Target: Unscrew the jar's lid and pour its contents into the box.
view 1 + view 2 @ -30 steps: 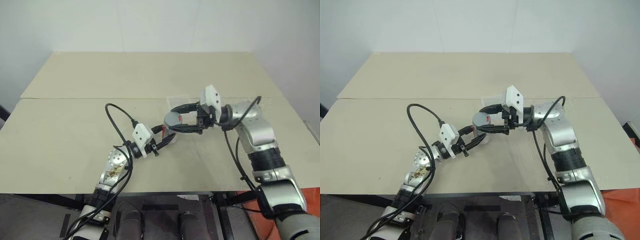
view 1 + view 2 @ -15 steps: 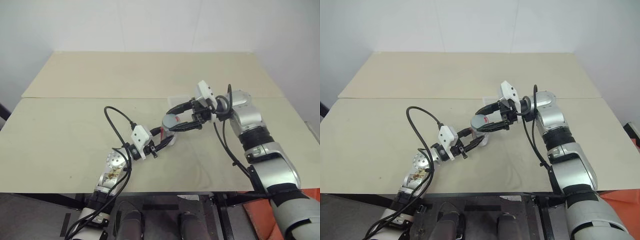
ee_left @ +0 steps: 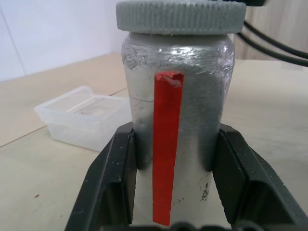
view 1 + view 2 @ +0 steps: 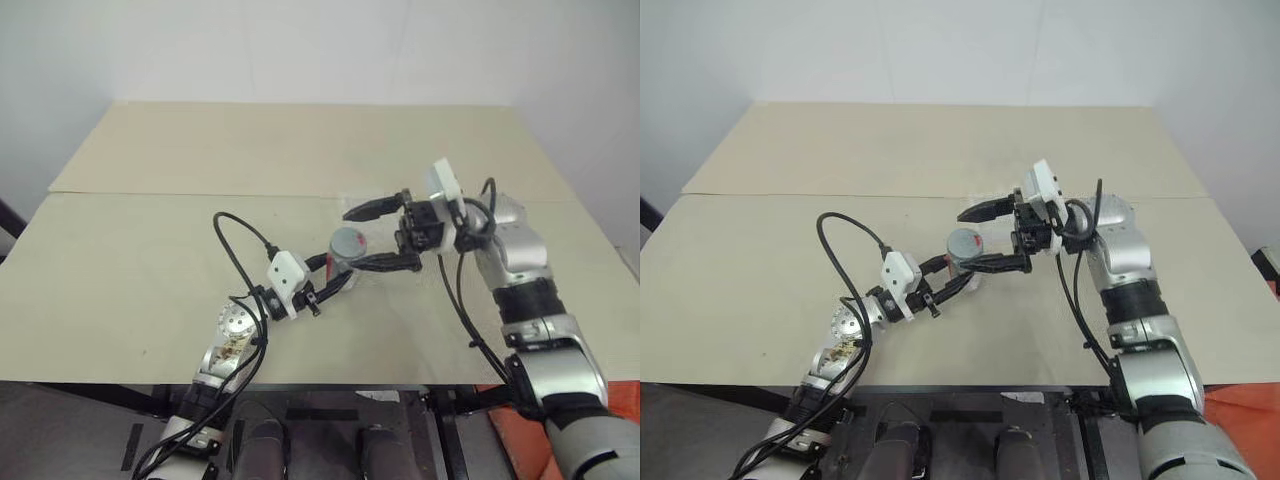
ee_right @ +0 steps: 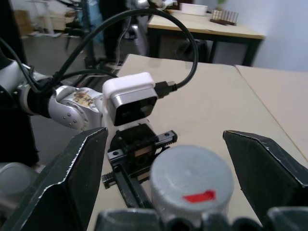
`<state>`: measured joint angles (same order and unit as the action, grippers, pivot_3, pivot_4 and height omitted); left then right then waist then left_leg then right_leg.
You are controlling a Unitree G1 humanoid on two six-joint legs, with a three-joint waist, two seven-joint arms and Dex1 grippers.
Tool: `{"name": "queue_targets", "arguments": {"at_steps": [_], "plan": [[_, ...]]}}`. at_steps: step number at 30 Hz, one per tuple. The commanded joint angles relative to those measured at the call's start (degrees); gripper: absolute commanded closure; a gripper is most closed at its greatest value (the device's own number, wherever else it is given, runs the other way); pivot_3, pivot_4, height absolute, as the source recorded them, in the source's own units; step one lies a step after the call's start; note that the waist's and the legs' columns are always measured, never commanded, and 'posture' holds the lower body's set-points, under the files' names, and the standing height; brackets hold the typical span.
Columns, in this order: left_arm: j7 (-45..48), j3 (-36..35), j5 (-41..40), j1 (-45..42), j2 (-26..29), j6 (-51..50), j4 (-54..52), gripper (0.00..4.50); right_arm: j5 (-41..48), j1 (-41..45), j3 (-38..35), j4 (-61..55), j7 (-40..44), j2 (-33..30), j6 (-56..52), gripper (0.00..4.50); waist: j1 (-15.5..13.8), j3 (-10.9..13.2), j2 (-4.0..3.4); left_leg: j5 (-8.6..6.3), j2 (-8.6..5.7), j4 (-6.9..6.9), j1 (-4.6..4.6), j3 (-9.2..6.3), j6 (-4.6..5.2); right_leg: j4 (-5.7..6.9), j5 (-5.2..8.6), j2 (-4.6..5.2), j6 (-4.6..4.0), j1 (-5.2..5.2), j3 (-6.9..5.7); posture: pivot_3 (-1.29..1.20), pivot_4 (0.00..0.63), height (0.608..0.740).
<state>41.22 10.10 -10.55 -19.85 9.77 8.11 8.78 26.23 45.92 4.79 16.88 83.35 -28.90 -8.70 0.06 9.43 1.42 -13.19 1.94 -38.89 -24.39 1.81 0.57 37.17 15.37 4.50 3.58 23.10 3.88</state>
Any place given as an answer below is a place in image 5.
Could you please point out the person in dark trousers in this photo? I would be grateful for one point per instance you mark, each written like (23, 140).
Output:
(113, 38)

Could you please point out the white rectangular box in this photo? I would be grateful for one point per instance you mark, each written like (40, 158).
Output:
(193, 9)

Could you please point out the black robot torso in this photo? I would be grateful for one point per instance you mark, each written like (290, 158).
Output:
(14, 137)

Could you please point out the wooden table black legs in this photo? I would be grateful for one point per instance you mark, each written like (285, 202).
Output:
(204, 26)

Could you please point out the wooden slatted rack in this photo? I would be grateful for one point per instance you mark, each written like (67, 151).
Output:
(225, 18)

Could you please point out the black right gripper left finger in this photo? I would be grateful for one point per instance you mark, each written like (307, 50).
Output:
(62, 183)

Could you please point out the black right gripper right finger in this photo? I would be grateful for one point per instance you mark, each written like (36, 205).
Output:
(264, 168)

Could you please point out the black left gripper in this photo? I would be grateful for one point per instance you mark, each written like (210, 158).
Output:
(137, 144)

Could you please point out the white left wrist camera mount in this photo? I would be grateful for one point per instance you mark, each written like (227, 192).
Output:
(127, 86)

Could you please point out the silver background robot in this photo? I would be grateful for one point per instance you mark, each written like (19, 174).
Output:
(140, 31)

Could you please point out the grey roll with red mark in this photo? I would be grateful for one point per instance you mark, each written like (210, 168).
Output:
(192, 173)

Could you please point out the green plant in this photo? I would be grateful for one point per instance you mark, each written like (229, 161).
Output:
(221, 3)

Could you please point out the brown cardboard box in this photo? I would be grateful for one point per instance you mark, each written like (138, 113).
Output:
(22, 22)

